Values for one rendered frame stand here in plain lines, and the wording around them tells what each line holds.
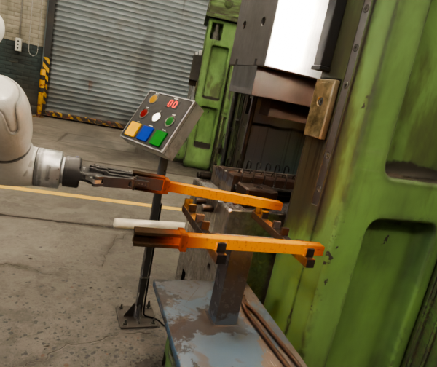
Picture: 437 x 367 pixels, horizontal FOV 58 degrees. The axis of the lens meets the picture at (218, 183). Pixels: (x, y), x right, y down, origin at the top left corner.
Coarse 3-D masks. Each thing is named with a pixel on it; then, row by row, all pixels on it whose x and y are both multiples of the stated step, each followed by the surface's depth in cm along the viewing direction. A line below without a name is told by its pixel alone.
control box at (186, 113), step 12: (168, 96) 187; (144, 108) 192; (156, 108) 187; (168, 108) 183; (180, 108) 178; (192, 108) 176; (132, 120) 193; (144, 120) 188; (156, 120) 183; (180, 120) 174; (192, 120) 178; (168, 132) 175; (180, 132) 175; (132, 144) 195; (144, 144) 179; (168, 144) 172; (180, 144) 177; (168, 156) 174
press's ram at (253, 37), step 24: (264, 0) 128; (288, 0) 121; (312, 0) 123; (240, 24) 144; (264, 24) 126; (288, 24) 123; (312, 24) 126; (240, 48) 142; (264, 48) 125; (288, 48) 125; (312, 48) 128; (288, 72) 130; (312, 72) 130
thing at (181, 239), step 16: (144, 240) 77; (160, 240) 78; (176, 240) 79; (192, 240) 79; (208, 240) 80; (224, 240) 81; (240, 240) 82; (256, 240) 84; (272, 240) 86; (288, 240) 88
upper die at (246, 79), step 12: (240, 72) 140; (252, 72) 131; (264, 72) 130; (276, 72) 131; (240, 84) 139; (252, 84) 130; (264, 84) 131; (276, 84) 132; (288, 84) 134; (300, 84) 136; (312, 84) 137; (264, 96) 132; (276, 96) 134; (288, 96) 135; (300, 96) 137
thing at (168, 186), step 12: (168, 180) 100; (156, 192) 100; (180, 192) 101; (192, 192) 102; (204, 192) 103; (216, 192) 104; (228, 192) 106; (252, 204) 108; (264, 204) 109; (276, 204) 110
